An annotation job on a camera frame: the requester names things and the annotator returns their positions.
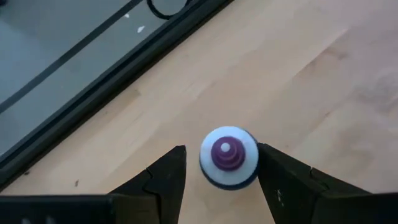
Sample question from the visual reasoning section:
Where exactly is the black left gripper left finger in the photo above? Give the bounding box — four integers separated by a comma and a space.
108, 144, 188, 224

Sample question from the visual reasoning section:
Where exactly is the tall purple-capped coloring bottle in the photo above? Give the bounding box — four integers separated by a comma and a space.
198, 125, 259, 191

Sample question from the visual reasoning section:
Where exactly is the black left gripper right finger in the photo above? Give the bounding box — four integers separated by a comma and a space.
256, 142, 398, 224

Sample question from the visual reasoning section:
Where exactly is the black coiled cable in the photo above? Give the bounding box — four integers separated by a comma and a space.
146, 0, 193, 21

